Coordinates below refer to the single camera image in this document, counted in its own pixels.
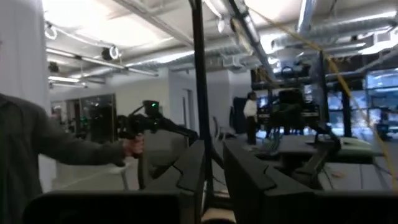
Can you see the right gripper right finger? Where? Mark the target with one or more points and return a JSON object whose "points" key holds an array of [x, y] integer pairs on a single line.
{"points": [[245, 177]]}

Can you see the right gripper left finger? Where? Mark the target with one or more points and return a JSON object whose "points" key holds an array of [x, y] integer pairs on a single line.
{"points": [[194, 168]]}

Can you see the person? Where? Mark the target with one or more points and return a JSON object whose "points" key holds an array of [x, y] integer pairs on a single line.
{"points": [[18, 149], [250, 115]]}

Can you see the person's hand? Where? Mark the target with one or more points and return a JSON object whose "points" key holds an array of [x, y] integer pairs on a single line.
{"points": [[133, 148]]}

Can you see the round ceiling spotlight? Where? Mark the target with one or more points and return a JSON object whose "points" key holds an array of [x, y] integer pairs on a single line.
{"points": [[111, 53]]}

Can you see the ceiling strip light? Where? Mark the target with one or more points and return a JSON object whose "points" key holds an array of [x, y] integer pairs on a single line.
{"points": [[63, 79]]}

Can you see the black vertical frame post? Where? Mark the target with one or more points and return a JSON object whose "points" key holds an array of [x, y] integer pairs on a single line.
{"points": [[200, 77]]}

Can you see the silver ventilation duct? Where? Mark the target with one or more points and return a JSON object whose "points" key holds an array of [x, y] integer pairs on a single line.
{"points": [[342, 28]]}

